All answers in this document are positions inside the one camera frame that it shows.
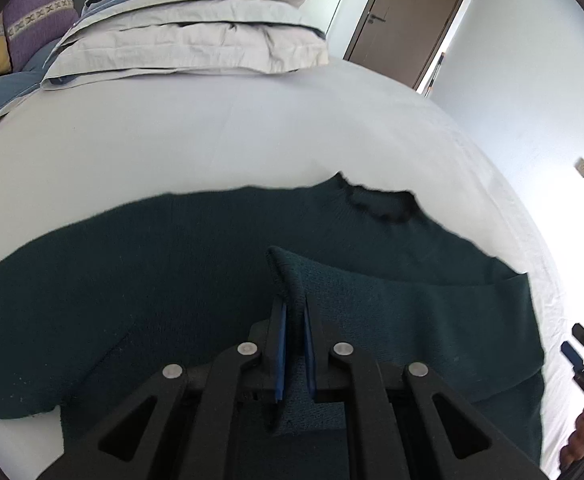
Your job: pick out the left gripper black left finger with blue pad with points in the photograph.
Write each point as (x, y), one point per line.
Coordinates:
(182, 423)

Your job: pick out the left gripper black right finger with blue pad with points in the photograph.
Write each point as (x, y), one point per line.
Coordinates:
(404, 422)

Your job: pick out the dark green knit sweater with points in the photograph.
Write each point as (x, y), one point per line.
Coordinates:
(90, 311)

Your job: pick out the light grey bed sheet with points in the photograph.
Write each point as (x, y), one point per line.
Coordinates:
(68, 154)

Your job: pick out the blue folded duvet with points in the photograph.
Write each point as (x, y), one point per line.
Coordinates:
(15, 87)

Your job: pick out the brown wooden door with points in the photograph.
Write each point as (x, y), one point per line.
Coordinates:
(399, 38)

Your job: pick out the purple patterned cushion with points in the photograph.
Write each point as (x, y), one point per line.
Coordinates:
(31, 24)

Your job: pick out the wall power socket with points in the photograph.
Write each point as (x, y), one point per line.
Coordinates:
(579, 166)

